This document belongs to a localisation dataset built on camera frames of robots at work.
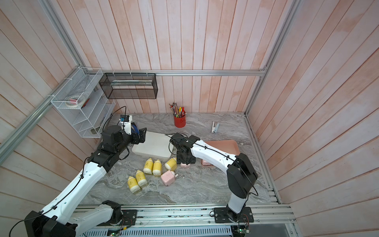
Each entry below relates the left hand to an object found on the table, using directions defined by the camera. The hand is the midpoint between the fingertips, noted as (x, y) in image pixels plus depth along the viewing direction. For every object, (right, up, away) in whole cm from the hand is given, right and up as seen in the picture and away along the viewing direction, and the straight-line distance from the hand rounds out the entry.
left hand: (139, 130), depth 77 cm
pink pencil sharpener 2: (+15, -27, +3) cm, 31 cm away
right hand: (+23, -18, +8) cm, 30 cm away
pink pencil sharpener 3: (+37, -20, +9) cm, 43 cm away
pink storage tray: (+55, -12, +22) cm, 60 cm away
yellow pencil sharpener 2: (+9, -22, +6) cm, 25 cm away
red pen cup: (+20, +5, +33) cm, 39 cm away
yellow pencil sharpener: (+3, -21, +7) cm, 23 cm away
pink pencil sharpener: (+24, -20, +3) cm, 32 cm away
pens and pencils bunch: (+20, +12, +30) cm, 38 cm away
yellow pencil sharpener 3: (+17, -20, +8) cm, 28 cm away
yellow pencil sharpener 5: (-3, -30, -1) cm, 30 cm away
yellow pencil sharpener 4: (+1, -27, +1) cm, 27 cm away
